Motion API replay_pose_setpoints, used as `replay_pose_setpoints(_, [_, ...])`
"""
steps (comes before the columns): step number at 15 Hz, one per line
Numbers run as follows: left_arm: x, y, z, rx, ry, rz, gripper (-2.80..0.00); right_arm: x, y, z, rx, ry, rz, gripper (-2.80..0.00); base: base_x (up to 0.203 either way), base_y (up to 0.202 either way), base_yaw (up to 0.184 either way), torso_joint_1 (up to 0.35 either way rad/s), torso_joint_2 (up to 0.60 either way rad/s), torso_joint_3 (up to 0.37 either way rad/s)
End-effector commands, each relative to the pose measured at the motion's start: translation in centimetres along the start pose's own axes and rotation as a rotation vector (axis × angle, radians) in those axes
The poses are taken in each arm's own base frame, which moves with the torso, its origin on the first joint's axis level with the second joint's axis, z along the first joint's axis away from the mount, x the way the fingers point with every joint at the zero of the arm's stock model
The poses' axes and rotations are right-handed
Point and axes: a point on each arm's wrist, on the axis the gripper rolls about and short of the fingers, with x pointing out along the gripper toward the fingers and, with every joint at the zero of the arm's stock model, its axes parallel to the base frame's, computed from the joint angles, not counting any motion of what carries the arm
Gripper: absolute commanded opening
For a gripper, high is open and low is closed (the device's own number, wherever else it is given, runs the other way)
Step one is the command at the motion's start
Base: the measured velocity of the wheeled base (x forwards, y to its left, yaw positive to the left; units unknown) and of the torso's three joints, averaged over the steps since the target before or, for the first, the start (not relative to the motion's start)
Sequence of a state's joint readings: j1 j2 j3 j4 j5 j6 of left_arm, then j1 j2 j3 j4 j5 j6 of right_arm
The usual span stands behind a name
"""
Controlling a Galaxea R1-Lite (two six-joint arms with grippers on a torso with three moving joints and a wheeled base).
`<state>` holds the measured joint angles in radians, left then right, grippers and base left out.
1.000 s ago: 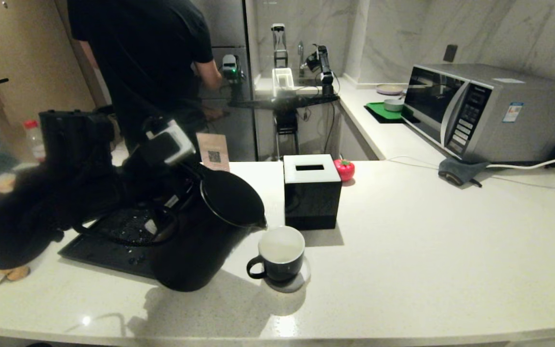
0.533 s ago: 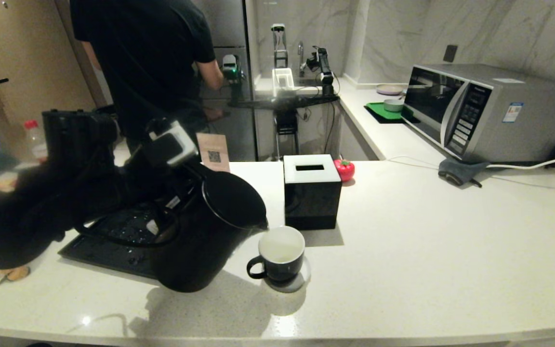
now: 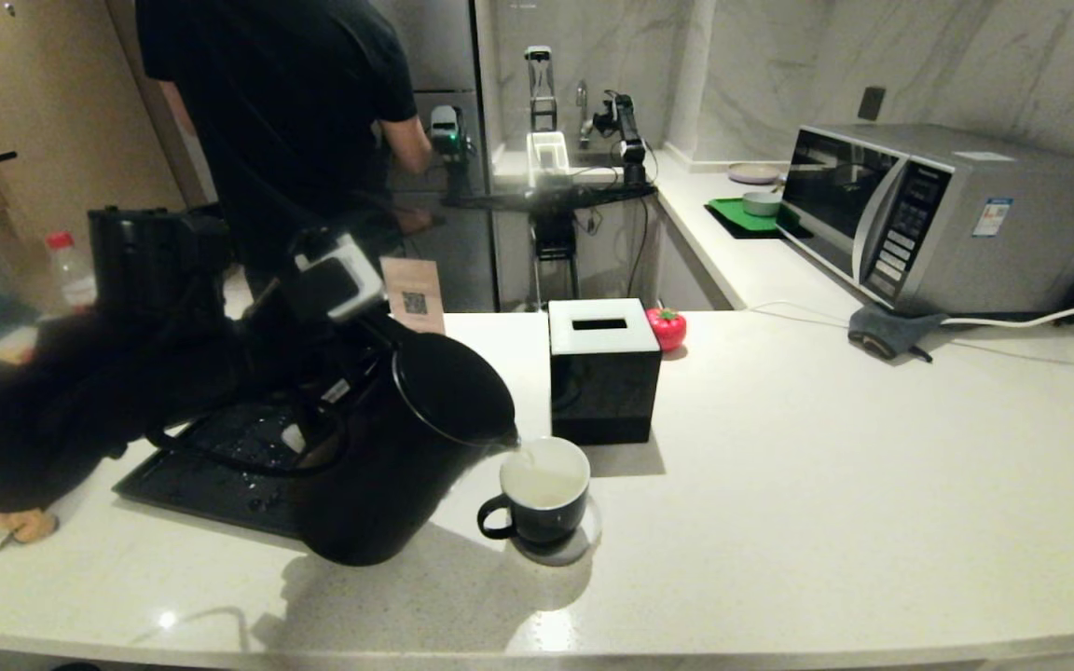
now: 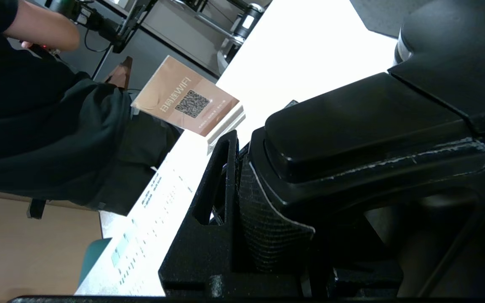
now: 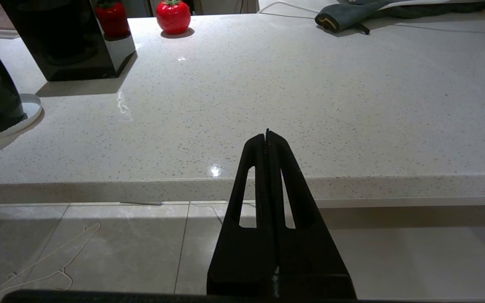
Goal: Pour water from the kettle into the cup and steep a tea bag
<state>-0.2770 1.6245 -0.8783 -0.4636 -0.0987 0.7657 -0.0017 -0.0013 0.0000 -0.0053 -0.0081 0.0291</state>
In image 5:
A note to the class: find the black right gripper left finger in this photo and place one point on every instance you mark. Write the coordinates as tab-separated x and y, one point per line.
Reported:
244	261

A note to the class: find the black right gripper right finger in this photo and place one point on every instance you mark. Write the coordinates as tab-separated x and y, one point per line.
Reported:
307	261

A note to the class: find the grey oven mitt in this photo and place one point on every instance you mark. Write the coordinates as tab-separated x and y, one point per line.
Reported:
347	16

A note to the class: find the red tomato-shaped timer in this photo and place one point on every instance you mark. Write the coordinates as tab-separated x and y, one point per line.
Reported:
173	17

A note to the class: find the white round coaster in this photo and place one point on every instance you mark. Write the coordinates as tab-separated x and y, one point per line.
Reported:
31	110

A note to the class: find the black tissue box white lid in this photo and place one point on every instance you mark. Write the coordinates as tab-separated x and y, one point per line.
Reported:
61	46

